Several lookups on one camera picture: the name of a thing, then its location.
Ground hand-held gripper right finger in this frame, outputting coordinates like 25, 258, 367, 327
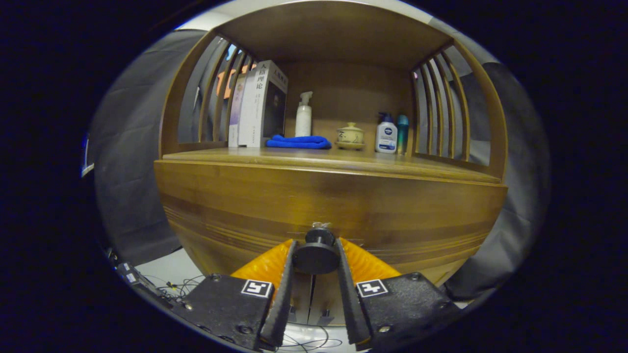
336, 237, 464, 350

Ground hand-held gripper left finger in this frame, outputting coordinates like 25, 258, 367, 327
172, 239, 299, 351

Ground black round drawer knob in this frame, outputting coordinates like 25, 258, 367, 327
293, 227, 340, 275

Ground wooden drawer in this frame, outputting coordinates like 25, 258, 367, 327
159, 194, 506, 290

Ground wooden cabinet door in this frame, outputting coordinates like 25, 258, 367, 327
312, 275, 350, 327
289, 275, 314, 324

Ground wooden countertop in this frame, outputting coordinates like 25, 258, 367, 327
155, 146, 508, 194

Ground wooden cabinet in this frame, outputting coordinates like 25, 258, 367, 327
154, 0, 508, 327

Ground blue cloth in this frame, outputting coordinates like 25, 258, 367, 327
266, 134, 333, 150

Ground beige ceramic lidded cup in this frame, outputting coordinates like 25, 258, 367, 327
335, 122, 366, 151

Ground white lotion bottle blue cap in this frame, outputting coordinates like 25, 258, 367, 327
375, 113, 398, 154

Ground teal bottle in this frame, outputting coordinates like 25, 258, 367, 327
396, 115, 410, 155

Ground white spray bottle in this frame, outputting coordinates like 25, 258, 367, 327
295, 91, 314, 137

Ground pale purple book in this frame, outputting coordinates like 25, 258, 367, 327
228, 74, 247, 148

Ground white book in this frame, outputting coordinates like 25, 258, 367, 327
238, 60, 289, 148

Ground black backdrop cloth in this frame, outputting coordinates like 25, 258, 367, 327
93, 17, 550, 302

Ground black floor cables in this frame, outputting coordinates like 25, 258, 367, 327
147, 275, 204, 300
275, 326, 344, 351

